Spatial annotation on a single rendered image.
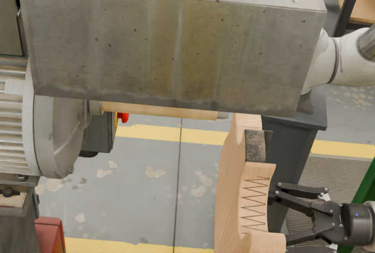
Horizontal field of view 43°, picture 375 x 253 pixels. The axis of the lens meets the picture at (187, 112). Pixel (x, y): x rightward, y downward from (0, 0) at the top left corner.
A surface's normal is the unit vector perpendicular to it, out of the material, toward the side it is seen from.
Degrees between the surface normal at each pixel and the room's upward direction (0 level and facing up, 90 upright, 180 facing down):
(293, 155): 90
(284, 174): 90
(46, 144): 82
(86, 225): 0
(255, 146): 10
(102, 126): 90
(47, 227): 0
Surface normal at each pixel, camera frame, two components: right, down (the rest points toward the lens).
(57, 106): 0.89, 0.12
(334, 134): 0.09, -0.74
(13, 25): -0.04, 0.66
